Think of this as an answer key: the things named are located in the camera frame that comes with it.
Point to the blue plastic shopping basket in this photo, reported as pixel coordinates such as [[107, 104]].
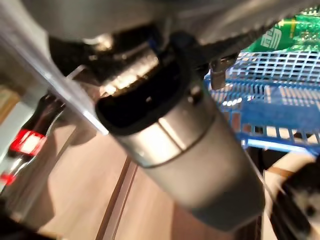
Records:
[[275, 120]]

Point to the clear shelf edge strip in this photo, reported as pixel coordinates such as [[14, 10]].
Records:
[[37, 65]]

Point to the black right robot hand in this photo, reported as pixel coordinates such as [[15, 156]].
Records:
[[200, 162]]

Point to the coca cola bottle red label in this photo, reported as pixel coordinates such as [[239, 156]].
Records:
[[27, 142]]

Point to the green sprite bottle yellow cap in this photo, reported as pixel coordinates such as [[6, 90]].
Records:
[[287, 35]]

